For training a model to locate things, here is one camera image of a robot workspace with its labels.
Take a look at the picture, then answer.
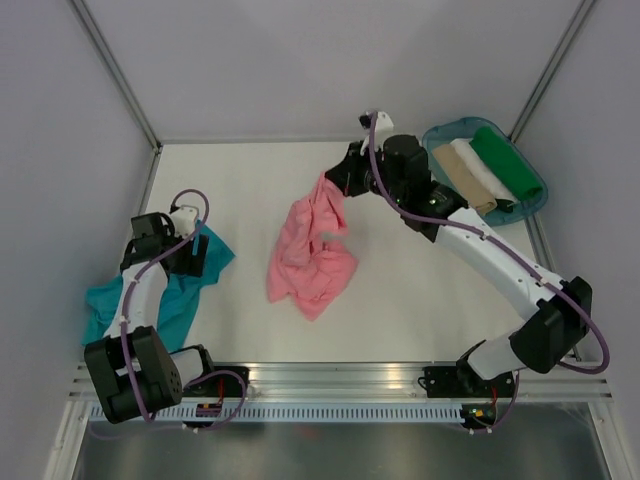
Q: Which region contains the pink t shirt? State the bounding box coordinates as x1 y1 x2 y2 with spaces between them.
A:
266 175 358 321

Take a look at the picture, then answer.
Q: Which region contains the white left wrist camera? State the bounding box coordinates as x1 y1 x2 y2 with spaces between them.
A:
169 205 199 239

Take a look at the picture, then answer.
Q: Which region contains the rolled green t shirt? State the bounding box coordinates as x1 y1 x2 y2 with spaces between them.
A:
470 126 542 201

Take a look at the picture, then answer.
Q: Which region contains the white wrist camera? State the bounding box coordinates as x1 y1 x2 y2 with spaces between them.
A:
359 111 395 154
169 205 199 239

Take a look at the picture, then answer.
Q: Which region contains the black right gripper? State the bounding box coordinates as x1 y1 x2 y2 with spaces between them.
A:
326 140 406 206

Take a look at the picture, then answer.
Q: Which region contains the white slotted cable duct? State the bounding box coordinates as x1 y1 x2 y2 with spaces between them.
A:
89 402 474 423

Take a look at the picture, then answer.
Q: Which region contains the right aluminium frame post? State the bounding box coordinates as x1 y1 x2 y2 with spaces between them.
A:
509 0 599 142

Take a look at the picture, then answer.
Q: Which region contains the rolled white t shirt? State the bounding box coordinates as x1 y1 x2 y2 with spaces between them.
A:
450 138 517 203

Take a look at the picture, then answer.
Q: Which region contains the rolled beige t shirt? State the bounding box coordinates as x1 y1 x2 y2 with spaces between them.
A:
432 144 497 216

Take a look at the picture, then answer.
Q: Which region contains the blue plastic bin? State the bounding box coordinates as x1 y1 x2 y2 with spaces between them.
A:
422 117 548 227

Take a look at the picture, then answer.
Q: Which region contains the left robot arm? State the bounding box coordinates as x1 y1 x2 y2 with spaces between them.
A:
84 206 218 424

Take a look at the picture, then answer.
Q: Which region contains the aluminium frame post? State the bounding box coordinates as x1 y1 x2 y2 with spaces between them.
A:
509 0 599 142
69 0 162 152

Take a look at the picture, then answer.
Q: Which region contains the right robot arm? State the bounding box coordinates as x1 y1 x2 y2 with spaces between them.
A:
325 134 592 395

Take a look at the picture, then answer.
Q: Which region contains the teal t shirt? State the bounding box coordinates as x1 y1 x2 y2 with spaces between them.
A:
82 226 235 352

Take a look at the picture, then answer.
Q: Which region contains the left aluminium frame post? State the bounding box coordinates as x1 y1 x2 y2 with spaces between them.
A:
69 0 162 152

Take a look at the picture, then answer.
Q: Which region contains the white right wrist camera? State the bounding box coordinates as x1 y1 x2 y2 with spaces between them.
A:
359 111 395 154

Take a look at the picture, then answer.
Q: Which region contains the aluminium mounting rail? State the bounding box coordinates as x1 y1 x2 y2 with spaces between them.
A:
69 360 614 401

